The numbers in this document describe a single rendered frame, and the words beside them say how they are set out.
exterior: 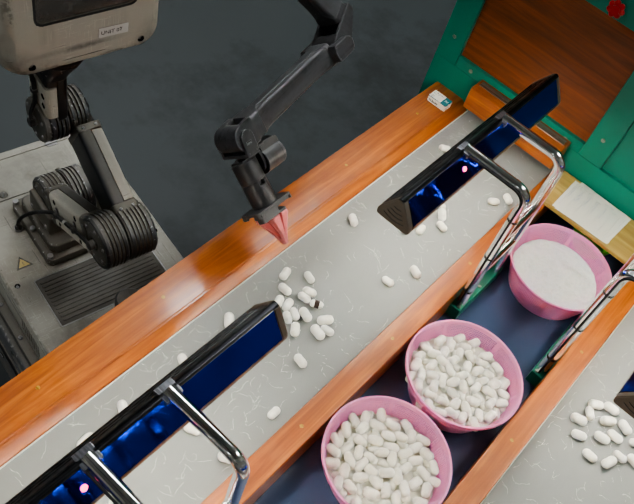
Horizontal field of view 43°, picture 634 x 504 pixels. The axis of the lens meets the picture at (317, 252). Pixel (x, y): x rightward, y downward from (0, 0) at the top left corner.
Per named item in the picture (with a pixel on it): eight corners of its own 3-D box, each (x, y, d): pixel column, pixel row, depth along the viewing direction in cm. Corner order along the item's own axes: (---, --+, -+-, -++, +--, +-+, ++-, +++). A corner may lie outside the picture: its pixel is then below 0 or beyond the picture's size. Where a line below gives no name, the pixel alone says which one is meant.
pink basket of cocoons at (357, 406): (284, 473, 163) (293, 454, 155) (366, 392, 178) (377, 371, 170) (385, 570, 155) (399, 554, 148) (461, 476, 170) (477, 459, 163)
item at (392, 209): (375, 212, 160) (385, 188, 155) (531, 87, 196) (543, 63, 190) (405, 236, 158) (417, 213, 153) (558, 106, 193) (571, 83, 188)
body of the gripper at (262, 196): (293, 198, 174) (278, 167, 172) (261, 222, 168) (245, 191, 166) (275, 201, 179) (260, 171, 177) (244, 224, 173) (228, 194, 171)
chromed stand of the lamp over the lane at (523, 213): (394, 271, 200) (456, 145, 165) (439, 230, 211) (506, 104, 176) (454, 320, 194) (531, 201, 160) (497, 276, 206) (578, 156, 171)
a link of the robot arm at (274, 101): (313, 35, 192) (348, 28, 185) (323, 56, 195) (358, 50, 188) (203, 136, 168) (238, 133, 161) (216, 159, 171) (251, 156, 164)
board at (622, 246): (535, 198, 213) (537, 195, 212) (562, 172, 221) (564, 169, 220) (641, 277, 204) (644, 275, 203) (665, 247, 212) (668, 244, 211)
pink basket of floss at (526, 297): (504, 326, 197) (520, 305, 189) (488, 239, 213) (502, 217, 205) (605, 336, 201) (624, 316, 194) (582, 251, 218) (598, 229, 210)
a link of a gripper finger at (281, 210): (302, 237, 175) (283, 199, 172) (280, 254, 171) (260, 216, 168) (283, 239, 180) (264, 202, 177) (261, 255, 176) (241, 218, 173)
